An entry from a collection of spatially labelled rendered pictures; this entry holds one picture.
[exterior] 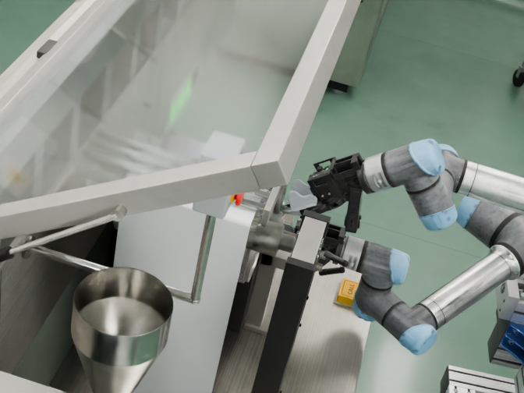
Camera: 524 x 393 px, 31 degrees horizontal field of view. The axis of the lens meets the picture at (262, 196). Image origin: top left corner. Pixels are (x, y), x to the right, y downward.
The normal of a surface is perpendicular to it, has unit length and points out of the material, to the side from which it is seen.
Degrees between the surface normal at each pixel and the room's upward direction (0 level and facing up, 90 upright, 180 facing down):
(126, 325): 73
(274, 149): 32
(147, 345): 90
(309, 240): 0
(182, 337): 90
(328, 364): 0
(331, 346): 0
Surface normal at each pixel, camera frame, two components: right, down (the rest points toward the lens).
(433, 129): 0.18, -0.78
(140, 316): -0.39, 0.21
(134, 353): 0.38, 0.61
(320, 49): -0.35, -0.82
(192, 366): -0.24, 0.55
